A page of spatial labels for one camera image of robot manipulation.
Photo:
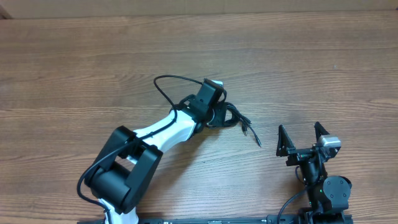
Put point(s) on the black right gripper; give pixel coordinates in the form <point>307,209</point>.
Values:
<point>302,155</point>

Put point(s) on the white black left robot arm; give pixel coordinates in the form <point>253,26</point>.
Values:
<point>123,170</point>

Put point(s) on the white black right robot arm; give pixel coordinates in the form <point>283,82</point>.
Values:
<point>328,196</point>

